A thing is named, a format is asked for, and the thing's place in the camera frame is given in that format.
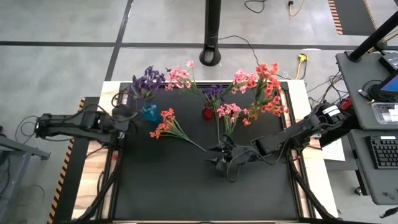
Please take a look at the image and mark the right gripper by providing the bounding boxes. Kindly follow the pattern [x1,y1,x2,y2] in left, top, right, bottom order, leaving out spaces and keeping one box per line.
[204,141,261,177]

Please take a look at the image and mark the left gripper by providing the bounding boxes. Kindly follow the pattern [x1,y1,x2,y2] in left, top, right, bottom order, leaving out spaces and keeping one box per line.
[111,91,146,125]

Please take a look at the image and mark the blue glass vase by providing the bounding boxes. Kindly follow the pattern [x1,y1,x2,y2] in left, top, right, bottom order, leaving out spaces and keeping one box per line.
[141,103,160,123]

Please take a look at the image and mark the red glass vase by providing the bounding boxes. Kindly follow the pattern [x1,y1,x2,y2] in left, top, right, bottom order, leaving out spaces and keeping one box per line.
[201,106,216,121]

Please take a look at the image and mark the black mat striped edge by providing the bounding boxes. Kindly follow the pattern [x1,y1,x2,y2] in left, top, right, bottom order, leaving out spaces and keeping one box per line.
[328,0,379,35]
[46,96,100,224]

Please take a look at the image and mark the black round stand pole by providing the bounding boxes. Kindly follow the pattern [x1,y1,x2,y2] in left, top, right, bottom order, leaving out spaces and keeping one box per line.
[198,0,222,67]

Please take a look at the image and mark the white paper sheet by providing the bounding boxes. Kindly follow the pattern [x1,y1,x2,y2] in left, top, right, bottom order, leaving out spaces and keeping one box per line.
[320,126,346,162]

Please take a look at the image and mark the grey metal stand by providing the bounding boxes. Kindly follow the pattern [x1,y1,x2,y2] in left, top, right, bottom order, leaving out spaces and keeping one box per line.
[0,124,52,224]

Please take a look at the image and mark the grey keyboard shelf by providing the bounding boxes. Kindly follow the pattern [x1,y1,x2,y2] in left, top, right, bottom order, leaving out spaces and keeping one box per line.
[348,129,398,206]

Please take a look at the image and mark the grey cart top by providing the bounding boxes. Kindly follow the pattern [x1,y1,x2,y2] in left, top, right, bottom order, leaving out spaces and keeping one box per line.
[335,51,398,131]

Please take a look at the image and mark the black keyboard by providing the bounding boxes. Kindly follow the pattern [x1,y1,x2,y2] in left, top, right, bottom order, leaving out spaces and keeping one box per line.
[365,135,398,170]

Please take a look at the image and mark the clear plastic box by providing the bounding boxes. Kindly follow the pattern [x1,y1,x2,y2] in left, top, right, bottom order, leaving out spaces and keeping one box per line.
[371,101,398,126]

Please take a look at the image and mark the black screen blue display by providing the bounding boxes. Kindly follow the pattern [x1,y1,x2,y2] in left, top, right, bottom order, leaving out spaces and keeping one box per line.
[371,70,398,100]

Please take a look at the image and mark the black slanted pole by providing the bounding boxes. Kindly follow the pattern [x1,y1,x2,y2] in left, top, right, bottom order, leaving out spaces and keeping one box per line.
[347,11,398,62]

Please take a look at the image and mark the black flat device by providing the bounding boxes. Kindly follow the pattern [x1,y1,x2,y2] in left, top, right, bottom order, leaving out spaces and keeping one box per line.
[377,51,398,74]

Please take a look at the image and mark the black floor cable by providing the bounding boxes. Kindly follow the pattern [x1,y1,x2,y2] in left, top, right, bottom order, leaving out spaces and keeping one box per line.
[217,34,292,80]

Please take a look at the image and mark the yellow cable black plug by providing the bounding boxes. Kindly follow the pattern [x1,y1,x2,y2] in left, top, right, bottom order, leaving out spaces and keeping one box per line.
[287,0,305,17]

